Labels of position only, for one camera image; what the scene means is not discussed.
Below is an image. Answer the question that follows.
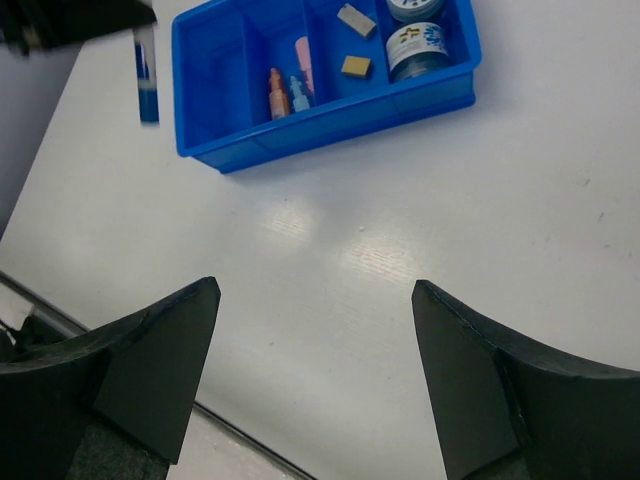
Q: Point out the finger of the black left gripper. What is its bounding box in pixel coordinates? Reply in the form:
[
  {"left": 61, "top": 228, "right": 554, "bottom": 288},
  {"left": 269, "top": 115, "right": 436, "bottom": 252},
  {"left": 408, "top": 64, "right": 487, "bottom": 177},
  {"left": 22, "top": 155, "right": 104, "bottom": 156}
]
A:
[{"left": 1, "top": 0, "right": 157, "bottom": 53}]

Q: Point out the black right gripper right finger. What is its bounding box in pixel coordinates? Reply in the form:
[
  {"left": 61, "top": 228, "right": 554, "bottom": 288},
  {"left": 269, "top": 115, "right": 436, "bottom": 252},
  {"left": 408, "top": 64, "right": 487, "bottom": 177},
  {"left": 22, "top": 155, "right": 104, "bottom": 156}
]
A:
[{"left": 412, "top": 280, "right": 639, "bottom": 479}]

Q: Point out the orange translucent case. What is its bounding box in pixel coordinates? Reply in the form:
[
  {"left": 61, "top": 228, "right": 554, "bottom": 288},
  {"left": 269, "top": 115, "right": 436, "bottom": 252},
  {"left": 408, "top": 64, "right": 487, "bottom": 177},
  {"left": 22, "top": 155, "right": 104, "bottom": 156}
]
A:
[{"left": 269, "top": 67, "right": 291, "bottom": 120}]

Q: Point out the pink translucent case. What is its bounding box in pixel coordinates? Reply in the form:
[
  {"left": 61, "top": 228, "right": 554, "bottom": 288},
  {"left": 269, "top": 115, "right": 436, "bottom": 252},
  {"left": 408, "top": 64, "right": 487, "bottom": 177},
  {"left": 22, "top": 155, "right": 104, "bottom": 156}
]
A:
[{"left": 294, "top": 36, "right": 315, "bottom": 99}]

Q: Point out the blue plastic compartment tray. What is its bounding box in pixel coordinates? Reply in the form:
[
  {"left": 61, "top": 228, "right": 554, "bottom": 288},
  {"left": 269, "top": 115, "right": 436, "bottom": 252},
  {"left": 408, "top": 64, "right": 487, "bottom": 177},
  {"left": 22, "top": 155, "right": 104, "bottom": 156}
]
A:
[{"left": 172, "top": 1, "right": 482, "bottom": 173}]

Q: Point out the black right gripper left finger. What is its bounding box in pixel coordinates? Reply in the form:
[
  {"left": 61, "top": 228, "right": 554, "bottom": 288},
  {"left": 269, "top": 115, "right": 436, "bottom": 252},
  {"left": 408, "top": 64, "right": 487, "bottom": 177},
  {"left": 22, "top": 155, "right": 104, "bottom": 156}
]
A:
[{"left": 1, "top": 277, "right": 221, "bottom": 479}]

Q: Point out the blue white marker pen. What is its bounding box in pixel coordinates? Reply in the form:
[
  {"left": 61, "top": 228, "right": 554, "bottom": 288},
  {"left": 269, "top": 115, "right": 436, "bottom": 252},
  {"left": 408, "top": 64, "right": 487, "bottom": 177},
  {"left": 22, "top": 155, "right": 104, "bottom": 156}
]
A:
[{"left": 133, "top": 26, "right": 159, "bottom": 125}]

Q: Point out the grey eraser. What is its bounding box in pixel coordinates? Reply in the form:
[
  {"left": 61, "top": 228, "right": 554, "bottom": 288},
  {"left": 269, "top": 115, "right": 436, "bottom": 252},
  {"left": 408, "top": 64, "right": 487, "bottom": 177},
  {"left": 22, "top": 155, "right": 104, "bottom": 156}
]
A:
[{"left": 336, "top": 3, "right": 377, "bottom": 39}]

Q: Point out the blue slime jar printed lid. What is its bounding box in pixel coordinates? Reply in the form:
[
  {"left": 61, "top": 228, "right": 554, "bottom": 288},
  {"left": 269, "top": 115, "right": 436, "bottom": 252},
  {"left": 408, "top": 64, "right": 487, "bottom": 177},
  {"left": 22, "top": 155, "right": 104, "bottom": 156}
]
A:
[{"left": 386, "top": 0, "right": 447, "bottom": 24}]

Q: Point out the blue translucent case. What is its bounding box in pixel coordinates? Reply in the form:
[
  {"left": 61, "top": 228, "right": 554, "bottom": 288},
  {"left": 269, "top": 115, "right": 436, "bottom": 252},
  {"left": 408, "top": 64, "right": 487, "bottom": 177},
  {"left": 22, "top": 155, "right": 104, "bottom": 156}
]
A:
[{"left": 289, "top": 75, "right": 311, "bottom": 113}]

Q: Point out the yellow eraser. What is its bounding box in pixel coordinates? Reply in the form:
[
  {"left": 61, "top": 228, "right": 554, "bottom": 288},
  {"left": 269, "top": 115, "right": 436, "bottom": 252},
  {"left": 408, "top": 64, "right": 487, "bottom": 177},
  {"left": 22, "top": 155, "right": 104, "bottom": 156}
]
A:
[{"left": 341, "top": 55, "right": 373, "bottom": 80}]

